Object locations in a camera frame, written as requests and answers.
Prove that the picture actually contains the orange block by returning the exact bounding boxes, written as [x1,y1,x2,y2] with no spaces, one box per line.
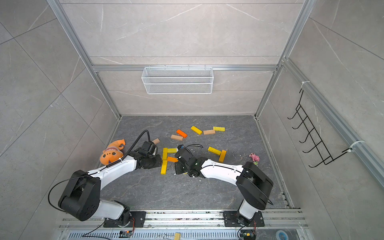
[177,130,188,138]
[167,157,179,163]

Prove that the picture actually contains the yellow block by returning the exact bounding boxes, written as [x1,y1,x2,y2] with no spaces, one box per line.
[191,126,203,135]
[162,148,168,161]
[167,148,178,154]
[208,147,222,156]
[161,160,168,175]

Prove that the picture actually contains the yellow block bottom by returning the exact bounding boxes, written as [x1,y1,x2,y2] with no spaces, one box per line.
[161,160,168,175]

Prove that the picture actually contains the tan block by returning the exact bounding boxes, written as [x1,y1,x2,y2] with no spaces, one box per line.
[152,139,160,145]
[171,135,184,141]
[204,130,216,135]

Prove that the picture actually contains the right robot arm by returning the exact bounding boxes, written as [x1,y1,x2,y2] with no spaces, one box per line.
[175,145,274,227]

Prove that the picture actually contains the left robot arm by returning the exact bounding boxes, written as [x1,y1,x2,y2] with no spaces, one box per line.
[55,138,162,227]

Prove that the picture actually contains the orange plush toy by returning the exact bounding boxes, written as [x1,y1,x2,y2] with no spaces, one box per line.
[100,139,126,165]

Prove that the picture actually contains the orange-yellow block right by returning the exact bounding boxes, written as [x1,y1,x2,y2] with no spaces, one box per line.
[219,150,227,163]

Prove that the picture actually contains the yellow block top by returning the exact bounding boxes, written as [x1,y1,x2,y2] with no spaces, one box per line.
[191,126,203,135]

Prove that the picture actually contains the tan block top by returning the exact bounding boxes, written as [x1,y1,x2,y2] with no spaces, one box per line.
[204,130,216,135]

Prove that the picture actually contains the yellow-green block top right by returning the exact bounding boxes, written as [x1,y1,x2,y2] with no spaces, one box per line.
[213,127,226,132]

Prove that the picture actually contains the pink pig toy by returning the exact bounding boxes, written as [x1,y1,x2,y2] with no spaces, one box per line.
[249,153,260,163]

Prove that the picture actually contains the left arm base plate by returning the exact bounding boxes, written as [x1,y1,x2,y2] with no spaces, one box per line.
[103,211,147,228]

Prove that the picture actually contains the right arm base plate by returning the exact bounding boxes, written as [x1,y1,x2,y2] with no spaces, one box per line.
[223,211,265,227]

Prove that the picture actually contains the white wire mesh basket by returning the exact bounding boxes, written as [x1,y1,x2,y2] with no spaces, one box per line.
[142,67,214,95]

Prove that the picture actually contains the aluminium rail frame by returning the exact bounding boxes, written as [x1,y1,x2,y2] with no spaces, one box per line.
[55,209,313,240]

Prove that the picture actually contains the black wire hook rack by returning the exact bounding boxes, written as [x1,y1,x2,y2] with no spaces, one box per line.
[287,89,355,169]

